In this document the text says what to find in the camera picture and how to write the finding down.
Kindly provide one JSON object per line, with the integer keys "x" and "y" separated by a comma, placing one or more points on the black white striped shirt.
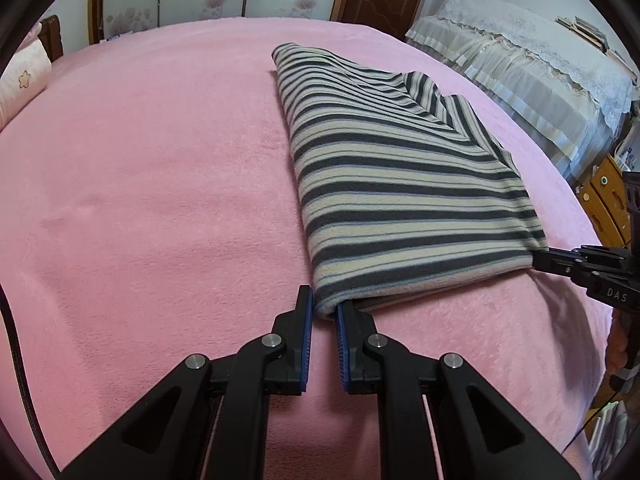
{"x": 400, "y": 170}

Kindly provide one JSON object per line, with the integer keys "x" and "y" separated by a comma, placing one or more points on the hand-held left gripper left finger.
{"x": 306, "y": 340}

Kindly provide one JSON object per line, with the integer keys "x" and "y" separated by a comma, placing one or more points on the person's right hand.
{"x": 619, "y": 345}

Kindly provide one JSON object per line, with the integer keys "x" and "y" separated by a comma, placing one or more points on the dark wooden headboard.
{"x": 52, "y": 35}

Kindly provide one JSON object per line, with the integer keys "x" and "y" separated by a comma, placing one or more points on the pink quilt with cookie print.
{"x": 20, "y": 80}

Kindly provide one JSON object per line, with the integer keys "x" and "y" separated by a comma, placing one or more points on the lace covered furniture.
{"x": 525, "y": 70}

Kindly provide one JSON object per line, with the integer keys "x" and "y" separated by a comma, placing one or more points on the group of toiletry bottles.
{"x": 629, "y": 152}

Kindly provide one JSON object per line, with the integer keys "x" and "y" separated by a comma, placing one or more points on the pink fleece bed blanket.
{"x": 150, "y": 185}

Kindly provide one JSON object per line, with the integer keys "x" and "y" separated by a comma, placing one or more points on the wooden desk with drawers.
{"x": 605, "y": 195}

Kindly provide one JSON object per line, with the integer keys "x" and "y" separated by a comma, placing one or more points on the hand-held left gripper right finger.
{"x": 342, "y": 350}

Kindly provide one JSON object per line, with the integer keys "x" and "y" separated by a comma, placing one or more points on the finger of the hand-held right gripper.
{"x": 605, "y": 253}
{"x": 555, "y": 260}

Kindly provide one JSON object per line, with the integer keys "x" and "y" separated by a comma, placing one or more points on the stack of books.
{"x": 590, "y": 35}

